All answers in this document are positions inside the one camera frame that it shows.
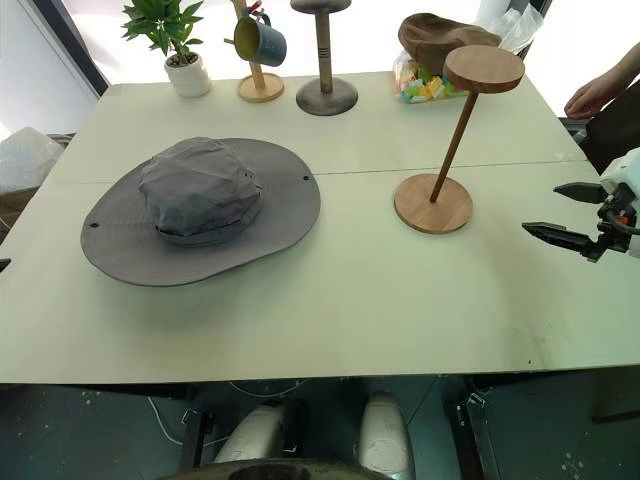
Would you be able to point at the person's bare hand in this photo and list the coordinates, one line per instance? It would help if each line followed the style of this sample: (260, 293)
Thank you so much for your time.
(592, 97)

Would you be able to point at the grey wide-brim bucket hat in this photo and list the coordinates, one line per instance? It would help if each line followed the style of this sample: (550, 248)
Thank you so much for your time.
(200, 200)

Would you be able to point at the green potted plant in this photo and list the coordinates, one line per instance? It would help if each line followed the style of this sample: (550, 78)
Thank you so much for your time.
(162, 25)

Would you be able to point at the bag of colourful blocks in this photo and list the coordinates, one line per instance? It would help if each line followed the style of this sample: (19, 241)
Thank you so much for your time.
(420, 90)

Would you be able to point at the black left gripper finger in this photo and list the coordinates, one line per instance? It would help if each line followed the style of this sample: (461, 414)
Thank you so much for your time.
(4, 265)

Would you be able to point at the brown cap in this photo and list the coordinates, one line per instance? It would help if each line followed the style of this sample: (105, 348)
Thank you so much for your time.
(435, 40)

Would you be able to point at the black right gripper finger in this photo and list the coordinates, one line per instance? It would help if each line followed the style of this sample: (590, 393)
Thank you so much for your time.
(557, 235)
(580, 192)

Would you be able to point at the white plant pot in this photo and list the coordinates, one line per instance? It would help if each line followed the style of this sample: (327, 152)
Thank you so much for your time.
(188, 77)

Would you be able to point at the crumpled clear plastic wrap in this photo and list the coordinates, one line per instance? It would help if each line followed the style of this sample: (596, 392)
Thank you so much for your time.
(510, 22)

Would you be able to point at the dark grey hat stand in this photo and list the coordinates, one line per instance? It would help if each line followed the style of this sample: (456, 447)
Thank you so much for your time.
(326, 95)

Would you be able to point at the white robot foot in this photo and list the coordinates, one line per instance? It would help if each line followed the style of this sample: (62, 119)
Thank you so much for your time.
(382, 435)
(255, 437)

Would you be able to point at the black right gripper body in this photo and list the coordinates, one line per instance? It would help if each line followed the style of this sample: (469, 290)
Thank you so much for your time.
(612, 235)

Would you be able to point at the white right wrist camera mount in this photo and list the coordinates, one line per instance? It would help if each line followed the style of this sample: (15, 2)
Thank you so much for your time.
(622, 172)

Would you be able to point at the white robot left foot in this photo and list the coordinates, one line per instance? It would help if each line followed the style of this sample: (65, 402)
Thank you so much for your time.
(255, 437)

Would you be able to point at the blue-grey mug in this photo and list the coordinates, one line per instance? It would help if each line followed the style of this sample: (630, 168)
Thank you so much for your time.
(267, 45)

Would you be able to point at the clear plastic bag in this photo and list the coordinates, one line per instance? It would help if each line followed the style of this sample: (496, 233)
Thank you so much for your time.
(25, 160)

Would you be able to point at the light wooden mug tree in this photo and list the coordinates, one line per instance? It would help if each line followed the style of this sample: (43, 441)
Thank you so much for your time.
(260, 87)

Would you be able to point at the black table leg frame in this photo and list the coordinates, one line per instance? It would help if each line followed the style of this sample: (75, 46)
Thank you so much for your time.
(470, 435)
(192, 440)

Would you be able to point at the white robot right foot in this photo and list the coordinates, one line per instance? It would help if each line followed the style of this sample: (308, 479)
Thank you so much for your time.
(382, 435)

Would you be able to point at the brown wooden hat stand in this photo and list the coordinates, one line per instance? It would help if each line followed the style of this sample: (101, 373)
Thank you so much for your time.
(484, 70)

